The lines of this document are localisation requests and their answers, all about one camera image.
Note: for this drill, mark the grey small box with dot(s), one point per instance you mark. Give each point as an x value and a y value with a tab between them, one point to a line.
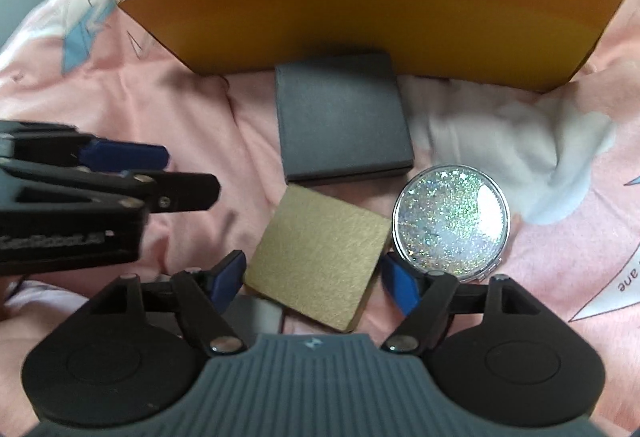
260	314

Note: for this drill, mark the black square box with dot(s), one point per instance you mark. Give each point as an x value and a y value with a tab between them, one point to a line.
340	117

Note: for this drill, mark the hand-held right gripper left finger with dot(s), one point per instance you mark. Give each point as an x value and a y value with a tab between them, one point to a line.
227	279

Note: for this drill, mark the gold square box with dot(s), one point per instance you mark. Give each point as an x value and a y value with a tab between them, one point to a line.
315	252

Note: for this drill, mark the glitter compact mirror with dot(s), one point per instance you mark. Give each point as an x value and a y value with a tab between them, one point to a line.
450	217

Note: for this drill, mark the orange cardboard box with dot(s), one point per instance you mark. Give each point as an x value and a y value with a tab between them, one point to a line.
375	7

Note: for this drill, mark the pink printed blanket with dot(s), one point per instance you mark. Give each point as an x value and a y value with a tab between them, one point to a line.
575	242

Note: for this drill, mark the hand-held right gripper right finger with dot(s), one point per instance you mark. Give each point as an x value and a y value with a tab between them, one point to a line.
400	282

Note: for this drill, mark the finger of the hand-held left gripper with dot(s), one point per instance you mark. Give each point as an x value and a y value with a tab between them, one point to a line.
125	156
185	192

